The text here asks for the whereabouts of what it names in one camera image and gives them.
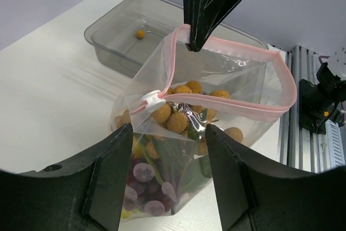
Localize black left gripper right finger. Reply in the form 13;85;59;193
205;124;345;230

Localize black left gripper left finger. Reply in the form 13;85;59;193
1;124;133;230

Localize red grape bunch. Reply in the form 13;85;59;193
122;162;177;217

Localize clear red-dotted zip bag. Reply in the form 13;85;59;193
109;24;297;220

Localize brown longan bunch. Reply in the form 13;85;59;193
115;80;244;188

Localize single loose brown longan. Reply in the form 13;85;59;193
136;30;145;39

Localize clear grey plastic bin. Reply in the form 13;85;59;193
84;0;265;78

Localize aluminium mounting rail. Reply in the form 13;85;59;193
278;44;346;174

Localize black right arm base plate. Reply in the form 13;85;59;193
299;79;337;135

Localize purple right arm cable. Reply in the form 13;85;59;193
317;55;346;129

